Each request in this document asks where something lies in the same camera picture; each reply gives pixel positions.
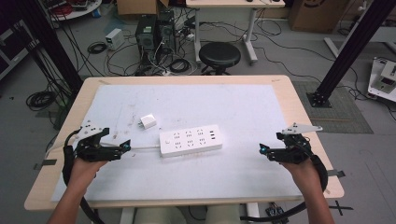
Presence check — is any coiled black cable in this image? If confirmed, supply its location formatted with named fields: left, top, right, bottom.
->
left=25, top=90, right=58, bottom=112
left=87, top=41, right=108, bottom=55
left=168, top=58, right=191, bottom=75

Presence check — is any black round stool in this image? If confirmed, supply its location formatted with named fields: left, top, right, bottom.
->
left=198, top=41, right=242, bottom=77

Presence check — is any black tape cross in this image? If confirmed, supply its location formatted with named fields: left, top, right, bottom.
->
left=329, top=200, right=355, bottom=217

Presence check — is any black metal post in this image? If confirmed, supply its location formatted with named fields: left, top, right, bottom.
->
left=12, top=0, right=84, bottom=96
left=305, top=0, right=396, bottom=109

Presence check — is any large cardboard box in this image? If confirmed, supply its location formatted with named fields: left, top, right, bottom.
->
left=288, top=0, right=351, bottom=35

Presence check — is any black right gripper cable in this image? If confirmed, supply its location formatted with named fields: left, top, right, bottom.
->
left=240, top=154, right=330, bottom=224

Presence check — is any wooden table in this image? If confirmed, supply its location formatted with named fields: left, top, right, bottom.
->
left=23, top=74, right=346, bottom=212

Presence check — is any white desk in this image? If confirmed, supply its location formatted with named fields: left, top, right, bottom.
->
left=185, top=0, right=287, bottom=65

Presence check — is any person's left hand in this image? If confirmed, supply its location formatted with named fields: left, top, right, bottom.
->
left=69, top=157, right=108, bottom=189

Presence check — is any grey floor mat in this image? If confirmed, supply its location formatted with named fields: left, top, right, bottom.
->
left=291, top=80, right=375, bottom=135

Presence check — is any white charger plug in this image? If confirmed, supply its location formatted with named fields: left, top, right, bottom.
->
left=138, top=113, right=158, bottom=131

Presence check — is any white power supply box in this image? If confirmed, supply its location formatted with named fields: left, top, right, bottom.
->
left=105, top=28, right=126, bottom=51

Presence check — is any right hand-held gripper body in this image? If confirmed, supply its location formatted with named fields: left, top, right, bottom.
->
left=268, top=122, right=324, bottom=165

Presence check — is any black computer tower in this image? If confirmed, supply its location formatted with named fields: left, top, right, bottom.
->
left=156, top=9, right=177, bottom=54
left=134, top=13, right=158, bottom=62

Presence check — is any white table mat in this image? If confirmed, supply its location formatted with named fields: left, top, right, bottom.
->
left=50, top=83, right=304, bottom=203

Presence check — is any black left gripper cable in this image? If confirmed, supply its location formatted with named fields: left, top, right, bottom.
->
left=61, top=129, right=106, bottom=224

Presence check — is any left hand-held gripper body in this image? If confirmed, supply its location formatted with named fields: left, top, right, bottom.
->
left=74, top=122, right=123, bottom=163

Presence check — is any person's right hand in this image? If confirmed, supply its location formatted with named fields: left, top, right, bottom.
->
left=281, top=158, right=322, bottom=196

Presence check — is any grey tape strip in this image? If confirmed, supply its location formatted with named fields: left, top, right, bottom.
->
left=33, top=159, right=58, bottom=171
left=326, top=169, right=347, bottom=178

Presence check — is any white power strip cable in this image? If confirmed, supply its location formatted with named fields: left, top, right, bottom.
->
left=100, top=142, right=162, bottom=151

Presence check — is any round white table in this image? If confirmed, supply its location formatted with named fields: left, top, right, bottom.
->
left=39, top=0, right=104, bottom=22

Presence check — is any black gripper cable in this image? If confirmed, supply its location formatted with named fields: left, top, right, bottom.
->
left=240, top=154, right=330, bottom=224
left=61, top=129, right=106, bottom=224

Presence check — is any white power strip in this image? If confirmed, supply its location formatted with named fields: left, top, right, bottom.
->
left=159, top=124, right=224, bottom=159

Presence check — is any white device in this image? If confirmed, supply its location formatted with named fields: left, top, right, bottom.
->
left=367, top=56, right=396, bottom=104

